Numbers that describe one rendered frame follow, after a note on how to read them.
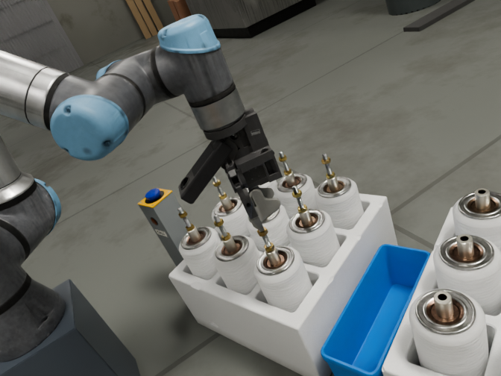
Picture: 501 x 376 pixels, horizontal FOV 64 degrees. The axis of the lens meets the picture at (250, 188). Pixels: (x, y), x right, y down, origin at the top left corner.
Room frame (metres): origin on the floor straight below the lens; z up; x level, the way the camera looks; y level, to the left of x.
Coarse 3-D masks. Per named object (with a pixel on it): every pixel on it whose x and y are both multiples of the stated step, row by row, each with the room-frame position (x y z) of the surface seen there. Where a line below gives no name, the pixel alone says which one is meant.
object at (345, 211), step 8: (352, 184) 0.73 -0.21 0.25; (352, 192) 0.71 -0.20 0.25; (320, 200) 0.73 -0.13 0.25; (328, 200) 0.71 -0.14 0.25; (336, 200) 0.70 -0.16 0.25; (344, 200) 0.70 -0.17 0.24; (352, 200) 0.70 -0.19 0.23; (360, 200) 0.73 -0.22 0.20; (320, 208) 0.74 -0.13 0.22; (328, 208) 0.71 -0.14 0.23; (336, 208) 0.70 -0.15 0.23; (344, 208) 0.70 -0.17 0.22; (352, 208) 0.70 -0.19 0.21; (360, 208) 0.72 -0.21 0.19; (336, 216) 0.70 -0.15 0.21; (344, 216) 0.70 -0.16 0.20; (352, 216) 0.70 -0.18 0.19; (360, 216) 0.71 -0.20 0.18; (336, 224) 0.71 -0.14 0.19; (344, 224) 0.70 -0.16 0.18; (352, 224) 0.70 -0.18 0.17
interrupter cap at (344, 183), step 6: (342, 180) 0.76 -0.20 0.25; (348, 180) 0.74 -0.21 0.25; (324, 186) 0.76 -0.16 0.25; (342, 186) 0.74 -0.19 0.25; (348, 186) 0.72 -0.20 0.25; (318, 192) 0.75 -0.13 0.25; (324, 192) 0.74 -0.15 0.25; (330, 192) 0.73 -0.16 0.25; (336, 192) 0.72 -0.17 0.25; (342, 192) 0.71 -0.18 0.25
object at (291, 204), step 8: (312, 184) 0.82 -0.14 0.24; (280, 192) 0.82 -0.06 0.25; (288, 192) 0.80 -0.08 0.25; (304, 192) 0.79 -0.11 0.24; (312, 192) 0.81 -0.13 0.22; (280, 200) 0.82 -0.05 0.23; (288, 200) 0.80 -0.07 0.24; (296, 200) 0.79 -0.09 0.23; (304, 200) 0.79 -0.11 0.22; (312, 200) 0.80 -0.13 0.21; (288, 208) 0.80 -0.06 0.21; (296, 208) 0.79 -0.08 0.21; (312, 208) 0.80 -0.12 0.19
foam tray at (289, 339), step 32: (384, 224) 0.71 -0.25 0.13; (352, 256) 0.62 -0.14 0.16; (192, 288) 0.72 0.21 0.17; (224, 288) 0.66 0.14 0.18; (256, 288) 0.63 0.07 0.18; (320, 288) 0.56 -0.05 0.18; (352, 288) 0.60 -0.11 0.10; (224, 320) 0.67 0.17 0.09; (256, 320) 0.57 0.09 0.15; (288, 320) 0.52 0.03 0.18; (320, 320) 0.52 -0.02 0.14; (256, 352) 0.63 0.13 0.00; (288, 352) 0.54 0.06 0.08; (320, 352) 0.50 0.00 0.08
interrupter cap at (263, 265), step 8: (280, 248) 0.62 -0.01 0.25; (288, 248) 0.61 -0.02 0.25; (264, 256) 0.62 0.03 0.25; (280, 256) 0.60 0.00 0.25; (288, 256) 0.59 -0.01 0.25; (256, 264) 0.60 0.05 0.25; (264, 264) 0.60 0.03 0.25; (280, 264) 0.58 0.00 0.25; (288, 264) 0.57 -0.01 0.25; (264, 272) 0.57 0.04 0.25; (272, 272) 0.56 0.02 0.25; (280, 272) 0.56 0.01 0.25
